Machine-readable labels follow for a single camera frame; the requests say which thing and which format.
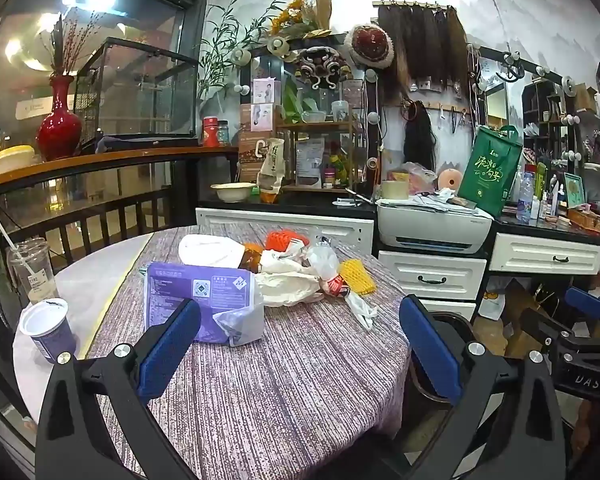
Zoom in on red canister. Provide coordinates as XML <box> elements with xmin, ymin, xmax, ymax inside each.
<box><xmin>202</xmin><ymin>116</ymin><xmax>221</xmax><ymax>148</ymax></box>

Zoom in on pink plastic bag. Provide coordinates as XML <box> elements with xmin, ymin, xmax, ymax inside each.
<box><xmin>387</xmin><ymin>162</ymin><xmax>438</xmax><ymax>196</ymax></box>

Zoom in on beige printed paper bag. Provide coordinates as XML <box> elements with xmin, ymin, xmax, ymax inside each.
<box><xmin>256</xmin><ymin>137</ymin><xmax>287</xmax><ymax>196</ymax></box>

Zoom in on yellow foam fruit net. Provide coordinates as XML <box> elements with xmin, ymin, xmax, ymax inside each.
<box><xmin>338</xmin><ymin>258</ymin><xmax>377</xmax><ymax>295</ymax></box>

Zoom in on green tote bag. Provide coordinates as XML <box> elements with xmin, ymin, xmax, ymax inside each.
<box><xmin>457</xmin><ymin>125</ymin><xmax>524</xmax><ymax>217</ymax></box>

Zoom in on clear water bottle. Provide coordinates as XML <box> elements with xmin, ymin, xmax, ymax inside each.
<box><xmin>516</xmin><ymin>172</ymin><xmax>536</xmax><ymax>224</ymax></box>

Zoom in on white cabinet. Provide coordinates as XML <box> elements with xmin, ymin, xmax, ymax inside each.
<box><xmin>195</xmin><ymin>207</ymin><xmax>377</xmax><ymax>257</ymax></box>

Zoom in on beige tape roll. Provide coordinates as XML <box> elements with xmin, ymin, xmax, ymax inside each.
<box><xmin>381</xmin><ymin>180</ymin><xmax>410</xmax><ymax>201</ymax></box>

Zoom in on dried flower branches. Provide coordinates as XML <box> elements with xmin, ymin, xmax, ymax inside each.
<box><xmin>40</xmin><ymin>10</ymin><xmax>104</xmax><ymax>79</ymax></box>

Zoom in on glass display case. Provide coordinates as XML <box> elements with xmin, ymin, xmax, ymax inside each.
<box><xmin>74</xmin><ymin>36</ymin><xmax>201</xmax><ymax>154</ymax></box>

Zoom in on green framed picture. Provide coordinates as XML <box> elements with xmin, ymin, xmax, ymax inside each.
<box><xmin>562</xmin><ymin>172</ymin><xmax>587</xmax><ymax>209</ymax></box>

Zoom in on white purple pouch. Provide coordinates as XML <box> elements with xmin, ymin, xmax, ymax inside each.
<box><xmin>296</xmin><ymin>139</ymin><xmax>326</xmax><ymax>189</ymax></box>

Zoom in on orange foam fruit net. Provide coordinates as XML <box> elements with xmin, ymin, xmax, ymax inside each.
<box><xmin>265</xmin><ymin>229</ymin><xmax>311</xmax><ymax>252</ymax></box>

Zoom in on yellow green bottle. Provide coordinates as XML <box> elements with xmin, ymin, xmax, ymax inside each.
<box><xmin>330</xmin><ymin>155</ymin><xmax>349</xmax><ymax>187</ymax></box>

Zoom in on red fur-trimmed hat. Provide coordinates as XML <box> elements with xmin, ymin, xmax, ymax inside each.
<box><xmin>343</xmin><ymin>24</ymin><xmax>395</xmax><ymax>69</ymax></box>

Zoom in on purple striped tablecloth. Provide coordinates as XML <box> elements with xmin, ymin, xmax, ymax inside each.
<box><xmin>82</xmin><ymin>222</ymin><xmax>413</xmax><ymax>480</ymax></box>

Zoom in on white printer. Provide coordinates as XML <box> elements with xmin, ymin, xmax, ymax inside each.
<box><xmin>376</xmin><ymin>199</ymin><xmax>495</xmax><ymax>255</ymax></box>

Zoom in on white plastic container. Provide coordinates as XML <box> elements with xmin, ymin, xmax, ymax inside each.
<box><xmin>179</xmin><ymin>234</ymin><xmax>245</xmax><ymax>267</ymax></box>

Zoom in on purple tissue packet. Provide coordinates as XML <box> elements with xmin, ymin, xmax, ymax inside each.
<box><xmin>144</xmin><ymin>261</ymin><xmax>267</xmax><ymax>348</ymax></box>

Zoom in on row of hanging hair pieces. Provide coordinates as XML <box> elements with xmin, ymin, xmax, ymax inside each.
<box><xmin>376</xmin><ymin>1</ymin><xmax>472</xmax><ymax>107</ymax></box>

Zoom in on purple paper cup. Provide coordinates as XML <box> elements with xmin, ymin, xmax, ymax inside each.
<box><xmin>18</xmin><ymin>298</ymin><xmax>77</xmax><ymax>365</ymax></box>

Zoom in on clear plastic bag with clips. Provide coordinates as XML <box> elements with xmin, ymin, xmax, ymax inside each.
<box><xmin>306</xmin><ymin>235</ymin><xmax>341</xmax><ymax>281</ymax></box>

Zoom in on dark trash bin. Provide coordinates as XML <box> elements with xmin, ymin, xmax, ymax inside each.
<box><xmin>409</xmin><ymin>310</ymin><xmax>477</xmax><ymax>407</ymax></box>

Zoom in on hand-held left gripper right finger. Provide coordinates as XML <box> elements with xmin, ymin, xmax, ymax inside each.
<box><xmin>399</xmin><ymin>294</ymin><xmax>566</xmax><ymax>480</ymax></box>

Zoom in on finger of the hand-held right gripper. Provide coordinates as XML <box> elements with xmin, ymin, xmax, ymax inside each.
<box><xmin>521</xmin><ymin>306</ymin><xmax>581</xmax><ymax>361</ymax></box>
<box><xmin>564</xmin><ymin>286</ymin><xmax>600</xmax><ymax>336</ymax></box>

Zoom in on white drawer unit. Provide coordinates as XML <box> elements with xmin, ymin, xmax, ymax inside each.
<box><xmin>377</xmin><ymin>250</ymin><xmax>489</xmax><ymax>322</ymax></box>

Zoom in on white drinking straw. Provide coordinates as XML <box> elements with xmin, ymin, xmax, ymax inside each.
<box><xmin>0</xmin><ymin>210</ymin><xmax>34</xmax><ymax>277</ymax></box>

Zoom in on green leafy branches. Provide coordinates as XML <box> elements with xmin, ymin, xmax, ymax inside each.
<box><xmin>197</xmin><ymin>0</ymin><xmax>281</xmax><ymax>102</ymax></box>

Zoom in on sunflower bouquet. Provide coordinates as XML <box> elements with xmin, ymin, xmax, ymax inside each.
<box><xmin>269</xmin><ymin>0</ymin><xmax>333</xmax><ymax>42</ymax></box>

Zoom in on black hanging wig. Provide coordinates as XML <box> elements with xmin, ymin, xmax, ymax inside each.
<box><xmin>403</xmin><ymin>101</ymin><xmax>439</xmax><ymax>174</ymax></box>

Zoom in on white desk drawer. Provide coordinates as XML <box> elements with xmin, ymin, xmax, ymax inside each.
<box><xmin>489</xmin><ymin>232</ymin><xmax>600</xmax><ymax>277</ymax></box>

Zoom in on crumpled white paper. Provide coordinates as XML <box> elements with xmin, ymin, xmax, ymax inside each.
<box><xmin>344</xmin><ymin>290</ymin><xmax>379</xmax><ymax>332</ymax></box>

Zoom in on white bowl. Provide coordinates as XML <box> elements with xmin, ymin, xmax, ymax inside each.
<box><xmin>211</xmin><ymin>182</ymin><xmax>257</xmax><ymax>204</ymax></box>

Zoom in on red ceramic vase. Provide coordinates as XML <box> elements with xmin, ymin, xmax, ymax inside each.
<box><xmin>36</xmin><ymin>74</ymin><xmax>84</xmax><ymax>161</ymax></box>

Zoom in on wooden railing counter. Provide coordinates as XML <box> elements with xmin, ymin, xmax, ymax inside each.
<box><xmin>0</xmin><ymin>146</ymin><xmax>241</xmax><ymax>281</ymax></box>

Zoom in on brown printed carton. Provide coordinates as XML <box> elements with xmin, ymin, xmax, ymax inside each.
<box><xmin>238</xmin><ymin>130</ymin><xmax>271</xmax><ymax>164</ymax></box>

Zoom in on wooden shelf rack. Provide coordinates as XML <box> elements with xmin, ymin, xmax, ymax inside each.
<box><xmin>275</xmin><ymin>120</ymin><xmax>363</xmax><ymax>194</ymax></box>

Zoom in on yellow lidded container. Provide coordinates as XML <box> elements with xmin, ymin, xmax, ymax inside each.
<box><xmin>0</xmin><ymin>145</ymin><xmax>36</xmax><ymax>176</ymax></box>

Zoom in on cream plastic bag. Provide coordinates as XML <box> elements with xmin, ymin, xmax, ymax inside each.
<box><xmin>255</xmin><ymin>250</ymin><xmax>327</xmax><ymax>309</ymax></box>

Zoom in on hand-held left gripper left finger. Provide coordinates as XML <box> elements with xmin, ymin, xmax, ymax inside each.
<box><xmin>34</xmin><ymin>297</ymin><xmax>203</xmax><ymax>480</ymax></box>

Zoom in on cardboard box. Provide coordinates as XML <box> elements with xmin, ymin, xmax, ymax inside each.
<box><xmin>500</xmin><ymin>280</ymin><xmax>567</xmax><ymax>359</ymax></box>

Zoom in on clear plastic cup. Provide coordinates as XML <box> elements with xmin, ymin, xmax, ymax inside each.
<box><xmin>7</xmin><ymin>237</ymin><xmax>60</xmax><ymax>306</ymax></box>

